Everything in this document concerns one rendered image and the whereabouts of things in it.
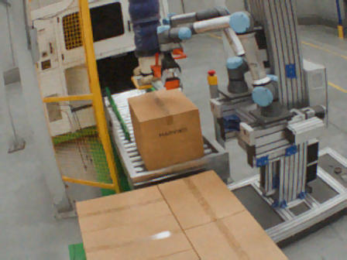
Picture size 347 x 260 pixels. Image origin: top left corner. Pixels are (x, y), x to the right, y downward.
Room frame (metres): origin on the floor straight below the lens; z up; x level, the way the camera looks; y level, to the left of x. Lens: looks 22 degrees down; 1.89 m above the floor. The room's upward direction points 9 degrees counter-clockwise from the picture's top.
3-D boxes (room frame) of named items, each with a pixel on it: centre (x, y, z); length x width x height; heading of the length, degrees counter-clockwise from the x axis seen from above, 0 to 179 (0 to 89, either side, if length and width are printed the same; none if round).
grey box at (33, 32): (3.02, 1.04, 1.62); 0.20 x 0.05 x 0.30; 13
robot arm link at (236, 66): (2.58, -0.48, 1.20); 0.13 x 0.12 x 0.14; 132
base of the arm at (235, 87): (2.58, -0.47, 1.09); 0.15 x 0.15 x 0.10
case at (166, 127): (2.83, 0.07, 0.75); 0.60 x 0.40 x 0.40; 11
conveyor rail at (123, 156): (3.56, 0.56, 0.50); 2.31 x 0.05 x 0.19; 13
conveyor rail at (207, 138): (3.70, -0.07, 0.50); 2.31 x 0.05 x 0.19; 13
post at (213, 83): (3.16, -0.37, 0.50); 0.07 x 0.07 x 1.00; 13
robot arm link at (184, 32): (2.23, -0.13, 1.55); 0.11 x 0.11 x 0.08; 60
